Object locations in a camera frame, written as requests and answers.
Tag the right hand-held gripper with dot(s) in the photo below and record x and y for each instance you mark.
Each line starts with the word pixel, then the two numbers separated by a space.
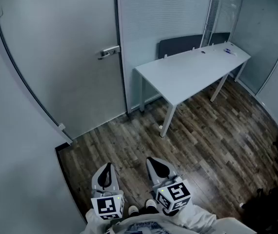
pixel 174 196

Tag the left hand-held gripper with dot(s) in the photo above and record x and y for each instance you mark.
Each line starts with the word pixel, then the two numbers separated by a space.
pixel 107 206

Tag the frosted glass door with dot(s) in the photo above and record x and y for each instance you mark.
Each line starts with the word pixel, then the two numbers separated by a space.
pixel 56 69

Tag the person's left forearm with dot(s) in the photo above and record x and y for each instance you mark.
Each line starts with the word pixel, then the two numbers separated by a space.
pixel 95 222

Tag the person's right forearm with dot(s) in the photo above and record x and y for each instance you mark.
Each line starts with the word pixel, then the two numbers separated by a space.
pixel 192 217

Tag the person's right white shoe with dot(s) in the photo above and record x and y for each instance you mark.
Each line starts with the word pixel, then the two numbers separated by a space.
pixel 151 203

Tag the person's white shoe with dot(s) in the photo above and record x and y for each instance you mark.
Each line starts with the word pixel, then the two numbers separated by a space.
pixel 133 210
pixel 151 203

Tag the person's left white shoe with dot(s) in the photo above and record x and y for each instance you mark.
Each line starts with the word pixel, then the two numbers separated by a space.
pixel 133 210

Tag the person's white printed sweatshirt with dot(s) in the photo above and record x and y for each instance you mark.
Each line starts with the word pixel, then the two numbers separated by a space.
pixel 168 227

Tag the white rectangular table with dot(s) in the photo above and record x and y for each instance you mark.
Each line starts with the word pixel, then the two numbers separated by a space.
pixel 190 74

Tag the large dark desk partition panel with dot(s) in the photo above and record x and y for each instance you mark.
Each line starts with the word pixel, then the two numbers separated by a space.
pixel 178 46

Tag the small blue white packet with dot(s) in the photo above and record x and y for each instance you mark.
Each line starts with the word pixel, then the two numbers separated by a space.
pixel 229 51

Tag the small dark desk partition panel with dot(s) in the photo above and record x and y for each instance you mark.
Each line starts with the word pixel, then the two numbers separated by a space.
pixel 219 38

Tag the wide white window blind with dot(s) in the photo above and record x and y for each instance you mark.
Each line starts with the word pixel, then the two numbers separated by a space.
pixel 163 16

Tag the narrow white window blind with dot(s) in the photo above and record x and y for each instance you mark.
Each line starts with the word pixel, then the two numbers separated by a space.
pixel 223 11

